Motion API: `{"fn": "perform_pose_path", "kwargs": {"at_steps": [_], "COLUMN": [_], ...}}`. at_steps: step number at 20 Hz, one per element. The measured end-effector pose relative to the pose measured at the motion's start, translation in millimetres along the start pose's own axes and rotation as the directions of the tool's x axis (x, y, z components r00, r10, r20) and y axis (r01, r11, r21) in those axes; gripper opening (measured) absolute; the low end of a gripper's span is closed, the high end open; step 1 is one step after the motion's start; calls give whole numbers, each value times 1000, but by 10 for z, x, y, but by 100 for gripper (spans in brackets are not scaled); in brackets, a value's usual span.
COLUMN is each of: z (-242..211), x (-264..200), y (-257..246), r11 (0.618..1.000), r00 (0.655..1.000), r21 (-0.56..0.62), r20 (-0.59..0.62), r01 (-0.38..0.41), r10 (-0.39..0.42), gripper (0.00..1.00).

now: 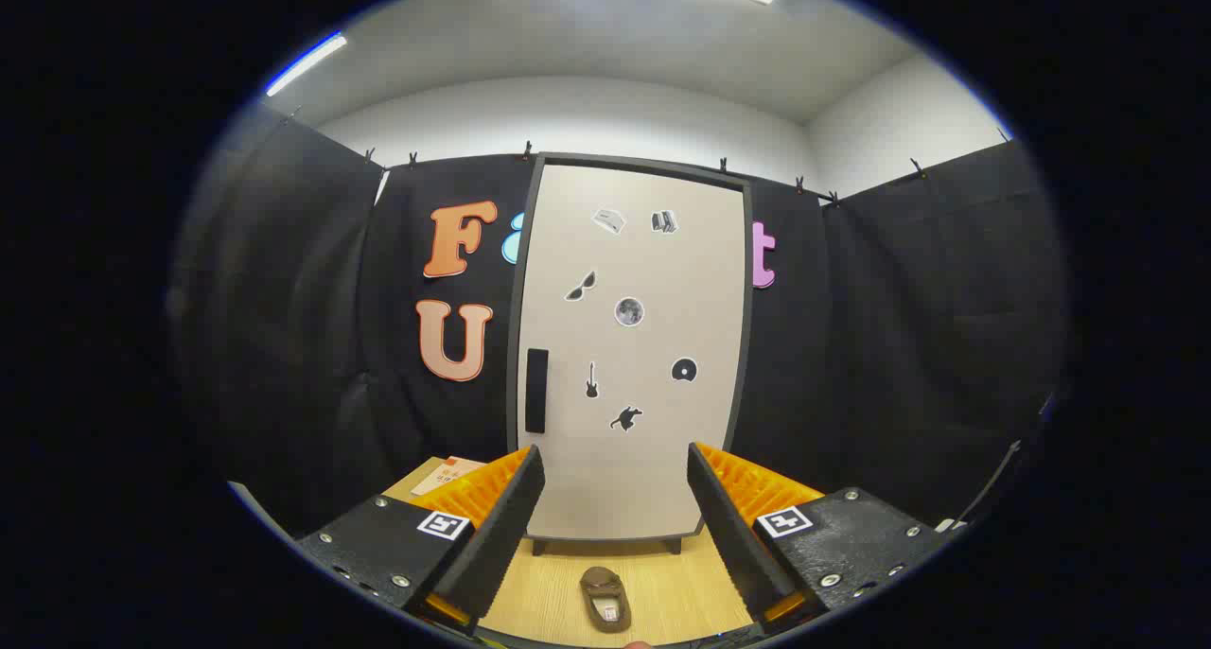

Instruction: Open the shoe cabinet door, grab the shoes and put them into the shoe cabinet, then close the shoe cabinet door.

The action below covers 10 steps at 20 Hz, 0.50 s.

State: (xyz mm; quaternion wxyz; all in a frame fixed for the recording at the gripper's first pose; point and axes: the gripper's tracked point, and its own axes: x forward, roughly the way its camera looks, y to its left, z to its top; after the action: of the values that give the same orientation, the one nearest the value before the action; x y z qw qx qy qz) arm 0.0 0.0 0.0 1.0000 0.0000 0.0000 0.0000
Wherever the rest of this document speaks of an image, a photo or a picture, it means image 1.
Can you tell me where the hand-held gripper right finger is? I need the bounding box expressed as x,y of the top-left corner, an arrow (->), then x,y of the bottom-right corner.
687,441 -> 947,636

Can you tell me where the grey shoe cabinet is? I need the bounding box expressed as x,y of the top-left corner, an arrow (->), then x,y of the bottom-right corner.
506,152 -> 755,556

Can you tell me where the grey curved bar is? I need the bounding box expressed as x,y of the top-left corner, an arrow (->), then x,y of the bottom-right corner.
227,481 -> 304,541

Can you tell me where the long ceiling light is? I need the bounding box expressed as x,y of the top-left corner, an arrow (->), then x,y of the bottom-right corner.
265,32 -> 348,98

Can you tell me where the stack of books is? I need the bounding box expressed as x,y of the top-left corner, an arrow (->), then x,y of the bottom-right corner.
410,455 -> 488,499

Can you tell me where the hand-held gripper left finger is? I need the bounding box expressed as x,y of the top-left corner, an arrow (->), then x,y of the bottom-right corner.
295,444 -> 547,636

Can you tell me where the brown fuzzy shoe with bow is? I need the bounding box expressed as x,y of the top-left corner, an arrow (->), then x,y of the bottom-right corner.
579,566 -> 633,634

